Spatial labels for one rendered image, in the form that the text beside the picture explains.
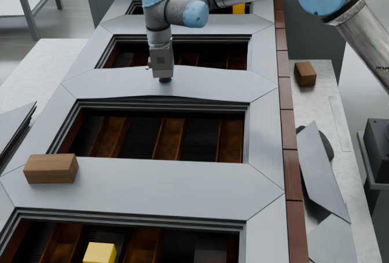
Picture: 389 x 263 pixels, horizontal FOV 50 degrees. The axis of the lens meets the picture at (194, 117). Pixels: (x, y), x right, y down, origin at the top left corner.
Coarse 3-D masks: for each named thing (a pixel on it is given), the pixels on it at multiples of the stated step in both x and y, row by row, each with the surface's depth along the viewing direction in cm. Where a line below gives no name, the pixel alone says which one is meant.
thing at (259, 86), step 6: (252, 72) 142; (252, 78) 139; (258, 78) 139; (264, 78) 138; (252, 84) 136; (258, 84) 136; (264, 84) 136; (252, 90) 133; (258, 90) 133; (264, 90) 133; (252, 96) 131; (258, 96) 131
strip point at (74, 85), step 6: (84, 72) 148; (90, 72) 148; (72, 78) 146; (78, 78) 146; (84, 78) 145; (66, 84) 143; (72, 84) 143; (78, 84) 143; (84, 84) 143; (72, 90) 140; (78, 90) 140
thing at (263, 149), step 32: (96, 64) 153; (160, 96) 134; (64, 128) 126; (256, 128) 119; (256, 160) 109; (96, 224) 100; (128, 224) 99; (160, 224) 98; (192, 224) 97; (224, 224) 95; (0, 256) 94
